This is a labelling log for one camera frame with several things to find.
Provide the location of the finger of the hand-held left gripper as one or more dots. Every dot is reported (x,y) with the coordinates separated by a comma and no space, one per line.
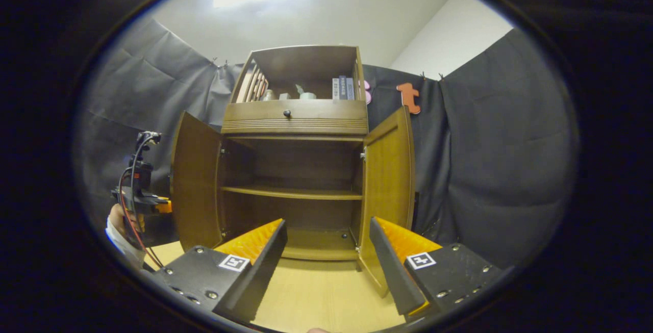
(164,206)

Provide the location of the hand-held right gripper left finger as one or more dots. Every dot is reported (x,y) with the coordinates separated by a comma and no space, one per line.
(265,272)

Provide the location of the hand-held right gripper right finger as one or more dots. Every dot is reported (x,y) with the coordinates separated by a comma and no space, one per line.
(393,272)

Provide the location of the wooden shoe cabinet door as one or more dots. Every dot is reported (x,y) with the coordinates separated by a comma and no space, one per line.
(387,185)
(196,185)

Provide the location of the wooden double-door shoe cabinet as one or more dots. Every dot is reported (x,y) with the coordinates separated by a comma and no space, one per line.
(296,164)

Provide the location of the wooden inner cabinet shelf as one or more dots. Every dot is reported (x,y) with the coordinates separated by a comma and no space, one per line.
(291,193)

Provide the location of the black backdrop cloth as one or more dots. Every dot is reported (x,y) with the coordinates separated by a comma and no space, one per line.
(500,170)

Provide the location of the small pale jar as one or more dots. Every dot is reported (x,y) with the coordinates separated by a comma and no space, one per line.
(269,95)

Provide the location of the wooden drawer with black knob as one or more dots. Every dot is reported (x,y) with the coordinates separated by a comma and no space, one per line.
(321,111)

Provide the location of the light blue book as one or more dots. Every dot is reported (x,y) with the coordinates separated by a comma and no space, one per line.
(350,90)

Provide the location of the grey white book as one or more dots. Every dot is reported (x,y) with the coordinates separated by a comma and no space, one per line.
(335,89)

